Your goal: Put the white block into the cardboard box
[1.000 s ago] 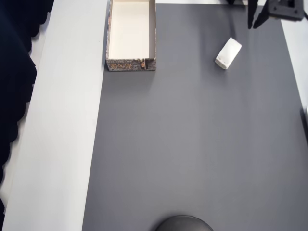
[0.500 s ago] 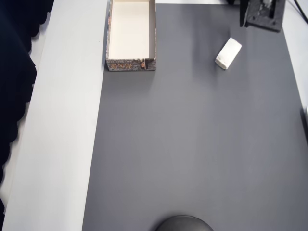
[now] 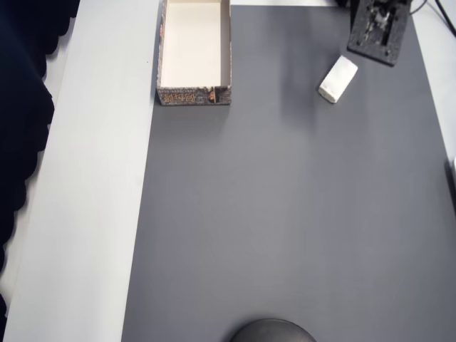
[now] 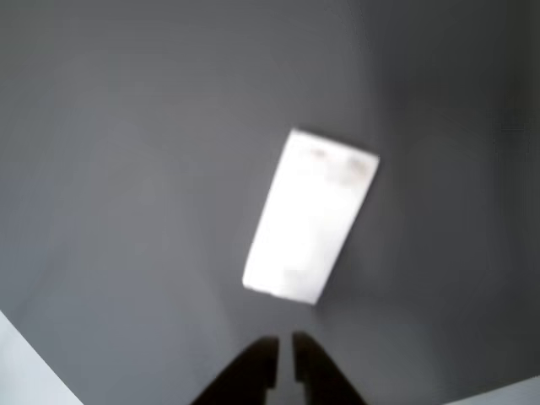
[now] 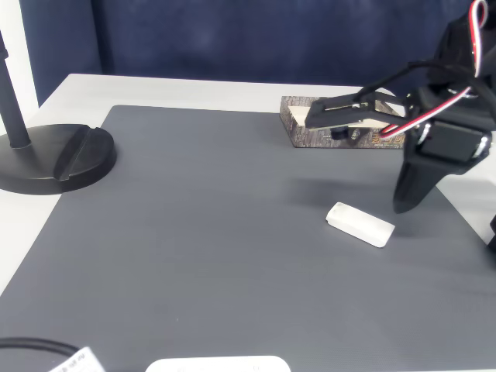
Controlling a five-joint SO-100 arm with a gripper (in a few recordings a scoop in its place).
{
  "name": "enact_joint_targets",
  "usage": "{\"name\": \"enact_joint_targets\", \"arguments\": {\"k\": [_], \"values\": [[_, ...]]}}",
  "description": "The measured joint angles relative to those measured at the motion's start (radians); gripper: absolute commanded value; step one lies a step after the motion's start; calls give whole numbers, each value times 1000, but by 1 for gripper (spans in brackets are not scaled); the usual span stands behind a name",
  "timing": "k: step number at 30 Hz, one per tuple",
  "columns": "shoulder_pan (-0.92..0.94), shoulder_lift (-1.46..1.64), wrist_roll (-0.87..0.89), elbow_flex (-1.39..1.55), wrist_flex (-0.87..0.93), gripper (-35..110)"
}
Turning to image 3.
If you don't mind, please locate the dark blue curtain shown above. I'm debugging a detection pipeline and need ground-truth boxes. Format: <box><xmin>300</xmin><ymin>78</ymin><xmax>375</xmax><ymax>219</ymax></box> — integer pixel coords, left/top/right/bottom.
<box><xmin>0</xmin><ymin>0</ymin><xmax>81</xmax><ymax>318</ymax></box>

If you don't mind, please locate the white rectangular block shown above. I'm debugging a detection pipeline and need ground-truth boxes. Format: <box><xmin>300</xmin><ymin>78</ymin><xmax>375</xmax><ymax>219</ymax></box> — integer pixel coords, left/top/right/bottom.
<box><xmin>318</xmin><ymin>55</ymin><xmax>358</xmax><ymax>105</ymax></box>

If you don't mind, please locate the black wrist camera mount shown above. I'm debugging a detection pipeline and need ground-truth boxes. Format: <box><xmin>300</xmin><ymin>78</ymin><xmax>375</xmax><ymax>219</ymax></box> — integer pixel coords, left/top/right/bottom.
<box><xmin>347</xmin><ymin>0</ymin><xmax>410</xmax><ymax>68</ymax></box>

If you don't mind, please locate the thin black cable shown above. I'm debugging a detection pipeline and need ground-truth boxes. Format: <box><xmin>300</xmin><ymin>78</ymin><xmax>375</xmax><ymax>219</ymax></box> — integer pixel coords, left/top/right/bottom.
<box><xmin>434</xmin><ymin>0</ymin><xmax>456</xmax><ymax>36</ymax></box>

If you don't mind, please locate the gray rubber table mat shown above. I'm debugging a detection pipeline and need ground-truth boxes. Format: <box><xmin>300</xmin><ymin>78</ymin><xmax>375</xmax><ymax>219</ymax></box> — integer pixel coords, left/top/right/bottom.
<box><xmin>120</xmin><ymin>4</ymin><xmax>456</xmax><ymax>342</ymax></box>

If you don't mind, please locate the bark-patterned cardboard box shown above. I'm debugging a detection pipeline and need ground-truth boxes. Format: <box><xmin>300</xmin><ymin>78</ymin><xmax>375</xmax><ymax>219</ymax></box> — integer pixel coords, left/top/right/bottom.
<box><xmin>155</xmin><ymin>0</ymin><xmax>233</xmax><ymax>107</ymax></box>

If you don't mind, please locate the black round stand base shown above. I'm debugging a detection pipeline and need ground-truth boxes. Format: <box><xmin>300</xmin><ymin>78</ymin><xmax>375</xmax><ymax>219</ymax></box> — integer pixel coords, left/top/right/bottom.
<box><xmin>227</xmin><ymin>318</ymin><xmax>318</xmax><ymax>342</ymax></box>

